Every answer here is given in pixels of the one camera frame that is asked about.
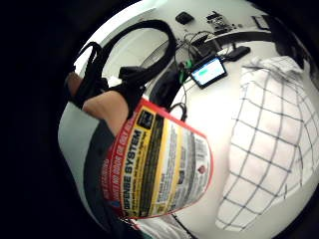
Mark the flat black framed object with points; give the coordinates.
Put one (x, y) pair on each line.
(261, 22)

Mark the small black square object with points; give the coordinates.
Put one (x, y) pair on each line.
(184, 17)

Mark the red yellow labelled spray can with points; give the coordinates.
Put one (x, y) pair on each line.
(159, 162)

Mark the dark circuit board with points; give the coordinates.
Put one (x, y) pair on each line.
(217, 20)

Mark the black oblong device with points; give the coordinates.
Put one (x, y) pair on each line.
(238, 53)

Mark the small screen device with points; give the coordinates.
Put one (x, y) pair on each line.
(209, 71)

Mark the the person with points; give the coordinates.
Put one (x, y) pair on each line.
(272, 139)

